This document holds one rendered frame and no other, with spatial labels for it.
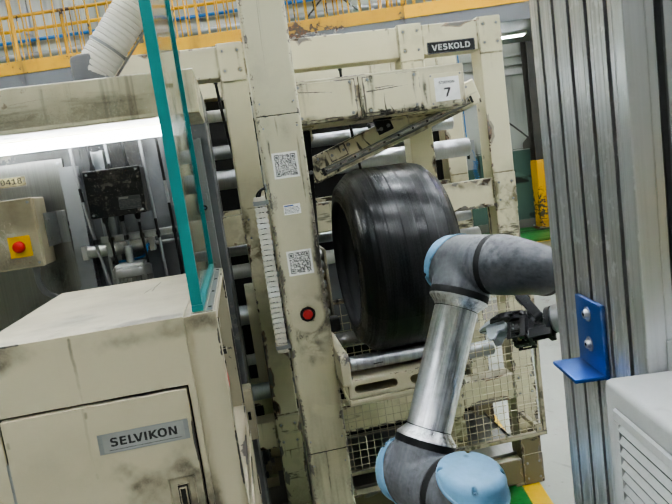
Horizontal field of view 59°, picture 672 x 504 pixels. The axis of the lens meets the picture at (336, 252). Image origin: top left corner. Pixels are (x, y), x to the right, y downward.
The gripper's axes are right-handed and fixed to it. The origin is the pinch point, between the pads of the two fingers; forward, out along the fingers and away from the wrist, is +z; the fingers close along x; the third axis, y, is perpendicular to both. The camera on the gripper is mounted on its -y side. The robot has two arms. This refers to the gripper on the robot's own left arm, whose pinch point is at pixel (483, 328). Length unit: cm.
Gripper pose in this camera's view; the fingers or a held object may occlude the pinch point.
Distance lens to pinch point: 173.3
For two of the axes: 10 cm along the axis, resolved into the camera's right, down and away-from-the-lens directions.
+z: -7.5, 2.9, 5.9
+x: 6.4, 5.4, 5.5
